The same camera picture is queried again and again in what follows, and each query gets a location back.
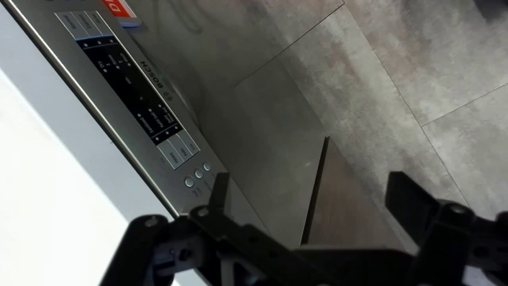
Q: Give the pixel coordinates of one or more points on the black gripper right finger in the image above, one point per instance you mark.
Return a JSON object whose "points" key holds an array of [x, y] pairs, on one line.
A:
{"points": [[450, 243]]}

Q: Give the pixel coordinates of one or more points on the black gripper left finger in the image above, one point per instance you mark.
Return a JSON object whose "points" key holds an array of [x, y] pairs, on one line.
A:
{"points": [[212, 243]]}

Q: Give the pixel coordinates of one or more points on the stainless steel dishwasher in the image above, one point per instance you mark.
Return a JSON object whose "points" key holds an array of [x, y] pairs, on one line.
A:
{"points": [[255, 132]]}

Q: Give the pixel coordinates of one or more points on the red sticker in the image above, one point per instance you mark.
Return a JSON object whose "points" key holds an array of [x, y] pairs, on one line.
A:
{"points": [[120, 8]]}

